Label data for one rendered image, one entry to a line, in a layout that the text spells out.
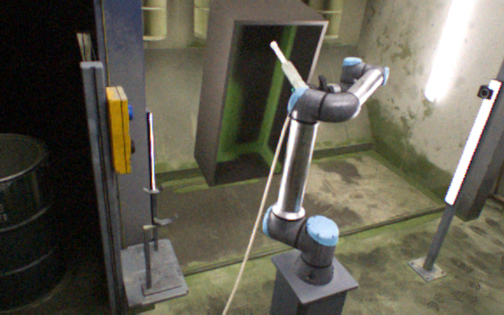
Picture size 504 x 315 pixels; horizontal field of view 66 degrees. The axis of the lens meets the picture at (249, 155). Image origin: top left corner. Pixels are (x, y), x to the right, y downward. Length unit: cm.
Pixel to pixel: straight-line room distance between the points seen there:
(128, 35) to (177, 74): 202
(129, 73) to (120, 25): 19
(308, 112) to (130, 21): 79
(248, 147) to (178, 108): 82
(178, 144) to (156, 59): 79
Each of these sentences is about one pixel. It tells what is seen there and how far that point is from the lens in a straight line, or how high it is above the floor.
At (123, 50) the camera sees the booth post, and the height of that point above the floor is 156.
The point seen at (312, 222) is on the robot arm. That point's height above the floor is 91.
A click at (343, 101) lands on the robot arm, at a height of 148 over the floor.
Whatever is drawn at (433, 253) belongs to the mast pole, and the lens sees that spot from 312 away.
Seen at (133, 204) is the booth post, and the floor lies 79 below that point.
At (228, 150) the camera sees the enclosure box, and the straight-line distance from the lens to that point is 311.
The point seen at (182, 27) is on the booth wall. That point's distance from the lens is 374.
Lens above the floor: 198
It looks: 28 degrees down
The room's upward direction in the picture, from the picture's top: 5 degrees clockwise
